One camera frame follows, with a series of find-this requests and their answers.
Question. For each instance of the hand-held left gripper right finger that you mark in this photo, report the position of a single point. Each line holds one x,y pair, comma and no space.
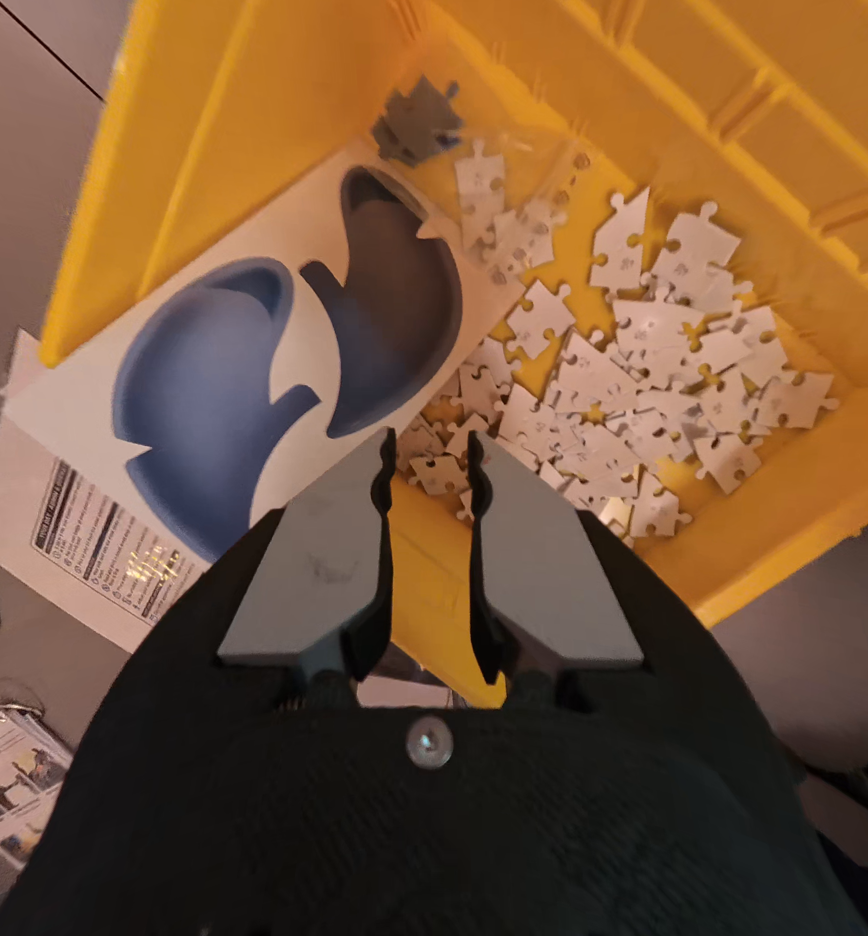
558,585

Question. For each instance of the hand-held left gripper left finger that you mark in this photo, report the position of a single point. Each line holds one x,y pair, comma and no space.
309,585

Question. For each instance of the pile of white puzzle pieces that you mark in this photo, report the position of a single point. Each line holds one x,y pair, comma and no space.
624,380

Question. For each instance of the blue white printed card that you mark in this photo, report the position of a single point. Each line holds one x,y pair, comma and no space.
200,365

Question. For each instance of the yellow plastic bin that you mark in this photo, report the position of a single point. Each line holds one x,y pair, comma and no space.
258,110

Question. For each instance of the dark grey joined puzzle pieces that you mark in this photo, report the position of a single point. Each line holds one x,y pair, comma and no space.
412,121

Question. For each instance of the white laminated task sheet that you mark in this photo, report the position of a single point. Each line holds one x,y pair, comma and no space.
61,526

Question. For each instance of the printed photo booklet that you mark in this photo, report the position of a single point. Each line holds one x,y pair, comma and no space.
10,782

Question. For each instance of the clear plastic bag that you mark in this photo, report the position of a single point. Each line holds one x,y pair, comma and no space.
521,183

